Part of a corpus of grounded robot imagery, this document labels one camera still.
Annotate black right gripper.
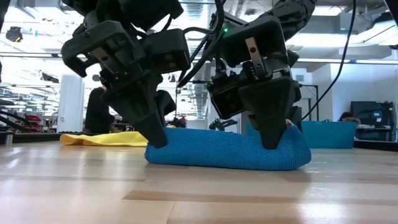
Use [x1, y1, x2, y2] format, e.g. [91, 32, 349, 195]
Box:
[213, 15, 303, 150]

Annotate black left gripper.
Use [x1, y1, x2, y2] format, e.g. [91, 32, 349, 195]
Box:
[61, 20, 177, 149]

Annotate yellow microfiber towel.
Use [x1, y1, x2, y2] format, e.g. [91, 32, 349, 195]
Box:
[59, 130, 150, 147]

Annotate blue microfiber towel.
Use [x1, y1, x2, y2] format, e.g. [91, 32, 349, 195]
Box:
[144, 124, 312, 172]

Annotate folded dark teal cloth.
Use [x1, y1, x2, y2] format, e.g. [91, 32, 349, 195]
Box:
[245, 120, 358, 149]

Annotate person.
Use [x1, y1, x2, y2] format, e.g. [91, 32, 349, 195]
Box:
[84, 84, 116, 134]
[338, 111, 362, 124]

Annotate white square column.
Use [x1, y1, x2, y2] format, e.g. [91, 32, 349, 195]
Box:
[57, 73, 85, 133]

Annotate black computer workstation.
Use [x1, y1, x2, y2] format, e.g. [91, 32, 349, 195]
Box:
[350, 100, 396, 141]

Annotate red equipment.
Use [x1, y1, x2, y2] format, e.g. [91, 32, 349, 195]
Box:
[18, 114, 44, 132]

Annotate black hanging device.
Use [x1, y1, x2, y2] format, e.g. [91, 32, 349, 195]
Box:
[5, 26, 24, 43]

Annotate black rectangular gantry frame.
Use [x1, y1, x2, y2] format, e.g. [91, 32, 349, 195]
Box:
[298, 83, 320, 122]

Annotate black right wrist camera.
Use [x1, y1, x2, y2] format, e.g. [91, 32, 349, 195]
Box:
[207, 82, 248, 121]

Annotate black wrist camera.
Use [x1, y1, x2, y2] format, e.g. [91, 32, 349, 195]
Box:
[207, 82, 248, 121]
[144, 28, 192, 75]

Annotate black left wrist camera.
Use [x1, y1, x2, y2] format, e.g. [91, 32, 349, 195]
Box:
[144, 28, 192, 75]

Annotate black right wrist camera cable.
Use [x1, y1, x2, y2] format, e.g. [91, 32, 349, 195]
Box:
[176, 30, 226, 88]

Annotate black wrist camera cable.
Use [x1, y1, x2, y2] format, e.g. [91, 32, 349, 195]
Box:
[161, 0, 226, 35]
[176, 30, 226, 88]

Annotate long black hanging cable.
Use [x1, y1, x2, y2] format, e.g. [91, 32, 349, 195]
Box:
[300, 0, 358, 121]

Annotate black left wrist camera cable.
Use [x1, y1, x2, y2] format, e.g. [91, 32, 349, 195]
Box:
[161, 0, 226, 35]

